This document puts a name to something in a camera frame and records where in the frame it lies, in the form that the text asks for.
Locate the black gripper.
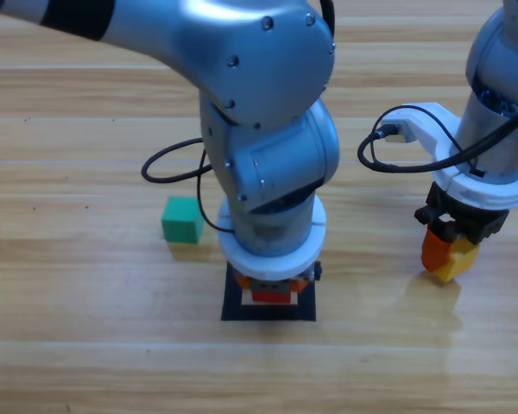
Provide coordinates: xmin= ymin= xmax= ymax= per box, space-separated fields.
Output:
xmin=414 ymin=180 xmax=510 ymax=273
xmin=235 ymin=261 xmax=324 ymax=299

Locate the red cube block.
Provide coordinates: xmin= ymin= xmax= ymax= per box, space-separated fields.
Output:
xmin=250 ymin=289 xmax=295 ymax=305

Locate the yellow cube block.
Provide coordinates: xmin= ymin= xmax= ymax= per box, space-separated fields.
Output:
xmin=431 ymin=235 xmax=479 ymax=285

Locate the green cube block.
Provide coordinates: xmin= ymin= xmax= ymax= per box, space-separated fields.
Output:
xmin=161 ymin=196 xmax=205 ymax=244

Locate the black tape square outline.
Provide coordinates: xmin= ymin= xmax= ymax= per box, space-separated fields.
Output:
xmin=220 ymin=258 xmax=317 ymax=323

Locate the white wrist mount ring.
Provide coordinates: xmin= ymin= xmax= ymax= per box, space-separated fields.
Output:
xmin=217 ymin=196 xmax=328 ymax=288

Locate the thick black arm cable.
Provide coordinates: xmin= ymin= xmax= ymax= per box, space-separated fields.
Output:
xmin=141 ymin=137 xmax=208 ymax=182
xmin=357 ymin=105 xmax=518 ymax=173

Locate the thin black arm wire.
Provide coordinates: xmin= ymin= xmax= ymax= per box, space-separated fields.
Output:
xmin=197 ymin=148 xmax=237 ymax=234

